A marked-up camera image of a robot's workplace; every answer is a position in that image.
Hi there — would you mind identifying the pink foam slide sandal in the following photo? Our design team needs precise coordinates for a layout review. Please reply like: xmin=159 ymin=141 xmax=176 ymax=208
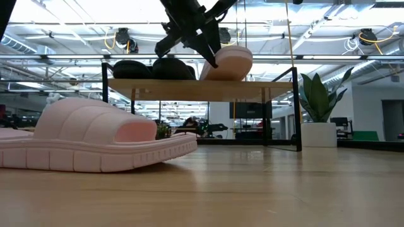
xmin=199 ymin=45 xmax=254 ymax=82
xmin=0 ymin=96 xmax=199 ymax=173

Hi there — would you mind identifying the silver ventilation duct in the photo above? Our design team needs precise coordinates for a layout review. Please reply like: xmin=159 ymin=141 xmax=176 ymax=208
xmin=321 ymin=39 xmax=404 ymax=92

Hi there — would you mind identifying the black foam slide sandal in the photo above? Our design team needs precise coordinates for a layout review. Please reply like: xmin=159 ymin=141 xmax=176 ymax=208
xmin=151 ymin=57 xmax=196 ymax=81
xmin=112 ymin=59 xmax=153 ymax=80

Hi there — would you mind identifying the green board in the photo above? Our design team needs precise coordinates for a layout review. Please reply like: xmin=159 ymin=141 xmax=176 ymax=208
xmin=352 ymin=131 xmax=380 ymax=142

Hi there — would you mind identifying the dark door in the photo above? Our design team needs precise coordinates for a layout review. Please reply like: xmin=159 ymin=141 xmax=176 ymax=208
xmin=381 ymin=99 xmax=404 ymax=142

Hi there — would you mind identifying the dark monitor screen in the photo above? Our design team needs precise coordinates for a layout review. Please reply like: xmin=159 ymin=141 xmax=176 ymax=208
xmin=229 ymin=102 xmax=273 ymax=120

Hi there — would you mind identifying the white robot figure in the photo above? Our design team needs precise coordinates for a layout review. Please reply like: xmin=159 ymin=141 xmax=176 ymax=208
xmin=45 ymin=92 xmax=63 ymax=105

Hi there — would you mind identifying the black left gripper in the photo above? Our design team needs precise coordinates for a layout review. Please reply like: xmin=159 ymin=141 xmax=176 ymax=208
xmin=154 ymin=0 xmax=238 ymax=69

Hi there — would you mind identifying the white plant pot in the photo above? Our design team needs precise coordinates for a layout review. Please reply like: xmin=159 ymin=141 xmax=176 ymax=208
xmin=300 ymin=122 xmax=338 ymax=148

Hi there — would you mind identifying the yellow hanging cord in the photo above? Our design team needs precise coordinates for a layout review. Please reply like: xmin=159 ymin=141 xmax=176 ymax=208
xmin=285 ymin=0 xmax=303 ymax=124

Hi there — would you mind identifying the black hanging cable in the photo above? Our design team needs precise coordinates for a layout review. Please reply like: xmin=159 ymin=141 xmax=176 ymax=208
xmin=244 ymin=0 xmax=248 ymax=49
xmin=234 ymin=0 xmax=239 ymax=47

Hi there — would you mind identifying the small green plant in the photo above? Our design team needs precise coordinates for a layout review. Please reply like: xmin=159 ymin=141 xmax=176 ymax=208
xmin=155 ymin=122 xmax=172 ymax=141

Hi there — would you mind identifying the overhead rig light bar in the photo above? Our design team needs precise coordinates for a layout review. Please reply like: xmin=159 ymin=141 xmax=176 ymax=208
xmin=0 ymin=53 xmax=404 ymax=61

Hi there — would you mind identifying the yellow coiled cord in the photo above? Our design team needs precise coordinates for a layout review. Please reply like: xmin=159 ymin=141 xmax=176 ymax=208
xmin=358 ymin=25 xmax=399 ymax=76

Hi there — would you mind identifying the black ceiling cable reel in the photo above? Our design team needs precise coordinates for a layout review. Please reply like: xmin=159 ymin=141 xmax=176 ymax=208
xmin=219 ymin=27 xmax=232 ymax=45
xmin=359 ymin=28 xmax=378 ymax=47
xmin=114 ymin=27 xmax=140 ymax=54

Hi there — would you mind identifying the wooden shelf with black frame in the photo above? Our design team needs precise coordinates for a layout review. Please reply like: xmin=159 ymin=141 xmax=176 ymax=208
xmin=100 ymin=62 xmax=303 ymax=152

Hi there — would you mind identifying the green leafy plant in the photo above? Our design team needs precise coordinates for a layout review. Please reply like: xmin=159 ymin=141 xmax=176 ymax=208
xmin=298 ymin=66 xmax=355 ymax=124

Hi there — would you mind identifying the black table border rail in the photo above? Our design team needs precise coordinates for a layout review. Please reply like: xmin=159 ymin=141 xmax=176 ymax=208
xmin=196 ymin=137 xmax=404 ymax=153

